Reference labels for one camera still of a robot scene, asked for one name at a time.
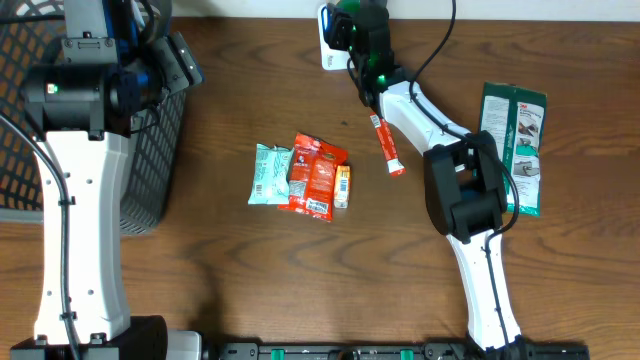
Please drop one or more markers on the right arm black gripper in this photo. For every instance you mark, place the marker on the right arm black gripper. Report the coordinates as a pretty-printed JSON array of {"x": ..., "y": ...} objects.
[{"x": 340, "y": 25}]

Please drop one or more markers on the red stick packet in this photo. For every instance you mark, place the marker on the red stick packet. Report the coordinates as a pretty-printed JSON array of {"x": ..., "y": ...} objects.
[{"x": 384, "y": 134}]

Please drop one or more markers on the green white 3M package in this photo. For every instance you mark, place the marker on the green white 3M package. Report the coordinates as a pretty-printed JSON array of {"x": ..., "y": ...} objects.
[{"x": 515, "y": 118}]

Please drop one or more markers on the light teal snack packet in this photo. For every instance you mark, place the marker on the light teal snack packet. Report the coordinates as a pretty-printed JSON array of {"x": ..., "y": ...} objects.
[{"x": 270, "y": 184}]

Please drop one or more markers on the green-lid white jar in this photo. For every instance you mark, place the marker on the green-lid white jar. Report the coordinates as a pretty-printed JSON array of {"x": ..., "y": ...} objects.
[{"x": 349, "y": 6}]

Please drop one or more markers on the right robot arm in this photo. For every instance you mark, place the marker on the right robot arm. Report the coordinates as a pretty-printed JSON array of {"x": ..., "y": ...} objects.
[{"x": 465, "y": 182}]

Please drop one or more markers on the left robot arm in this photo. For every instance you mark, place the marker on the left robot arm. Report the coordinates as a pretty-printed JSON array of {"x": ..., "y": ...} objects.
[{"x": 83, "y": 311}]

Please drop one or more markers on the white barcode scanner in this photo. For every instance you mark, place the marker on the white barcode scanner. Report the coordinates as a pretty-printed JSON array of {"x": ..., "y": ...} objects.
[{"x": 331, "y": 60}]

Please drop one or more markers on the small yellow-orange packet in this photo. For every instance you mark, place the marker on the small yellow-orange packet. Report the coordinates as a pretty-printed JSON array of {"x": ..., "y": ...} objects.
[{"x": 342, "y": 187}]

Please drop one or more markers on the orange-red snack bag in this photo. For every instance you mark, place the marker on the orange-red snack bag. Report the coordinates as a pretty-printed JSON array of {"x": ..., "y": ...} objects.
[{"x": 312, "y": 177}]

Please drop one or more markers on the grey plastic mesh basket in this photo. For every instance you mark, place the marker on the grey plastic mesh basket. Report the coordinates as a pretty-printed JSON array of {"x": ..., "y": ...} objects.
[{"x": 117, "y": 49}]

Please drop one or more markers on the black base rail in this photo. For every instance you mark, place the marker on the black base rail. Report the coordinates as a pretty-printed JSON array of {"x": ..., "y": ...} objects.
[{"x": 443, "y": 350}]

